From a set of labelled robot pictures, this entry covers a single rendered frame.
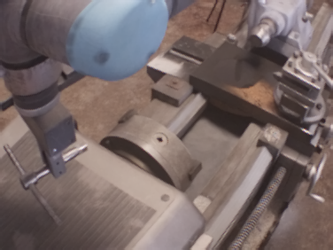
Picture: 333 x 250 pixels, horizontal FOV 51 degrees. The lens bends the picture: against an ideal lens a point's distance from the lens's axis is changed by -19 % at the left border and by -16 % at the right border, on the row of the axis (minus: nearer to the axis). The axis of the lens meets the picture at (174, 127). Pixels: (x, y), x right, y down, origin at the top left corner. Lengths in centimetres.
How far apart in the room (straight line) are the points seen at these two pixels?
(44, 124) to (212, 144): 121
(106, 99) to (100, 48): 256
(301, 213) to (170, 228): 177
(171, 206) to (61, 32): 46
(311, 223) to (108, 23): 218
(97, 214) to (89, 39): 44
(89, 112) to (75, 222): 214
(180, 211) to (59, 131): 31
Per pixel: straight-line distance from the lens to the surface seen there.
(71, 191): 73
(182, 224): 72
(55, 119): 49
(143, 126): 99
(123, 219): 69
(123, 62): 33
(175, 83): 162
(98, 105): 283
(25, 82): 46
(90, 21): 31
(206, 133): 167
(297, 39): 191
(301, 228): 235
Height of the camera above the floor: 193
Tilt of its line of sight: 46 degrees down
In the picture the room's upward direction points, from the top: 4 degrees clockwise
